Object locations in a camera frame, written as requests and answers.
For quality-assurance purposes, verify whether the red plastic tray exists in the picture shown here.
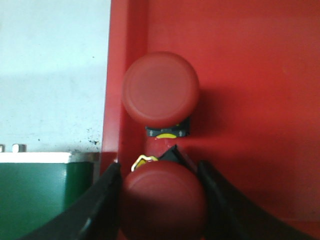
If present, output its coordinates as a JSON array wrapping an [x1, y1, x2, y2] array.
[[101, 0, 320, 238]]

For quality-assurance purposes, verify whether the green conveyor belt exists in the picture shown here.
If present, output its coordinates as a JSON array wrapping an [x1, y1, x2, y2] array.
[[0, 162, 94, 240]]

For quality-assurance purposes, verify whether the steel conveyor tail plate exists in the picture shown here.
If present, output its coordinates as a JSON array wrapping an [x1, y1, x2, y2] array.
[[0, 143, 100, 164]]

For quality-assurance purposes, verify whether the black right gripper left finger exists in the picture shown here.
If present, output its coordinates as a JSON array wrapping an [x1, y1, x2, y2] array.
[[20, 162, 123, 240]]

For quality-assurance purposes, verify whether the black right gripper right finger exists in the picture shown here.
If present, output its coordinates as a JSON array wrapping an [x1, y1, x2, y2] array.
[[197, 160, 313, 240]]

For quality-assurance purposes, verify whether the red mushroom push button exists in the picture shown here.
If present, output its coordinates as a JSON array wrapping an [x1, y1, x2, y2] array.
[[122, 52, 200, 138]]

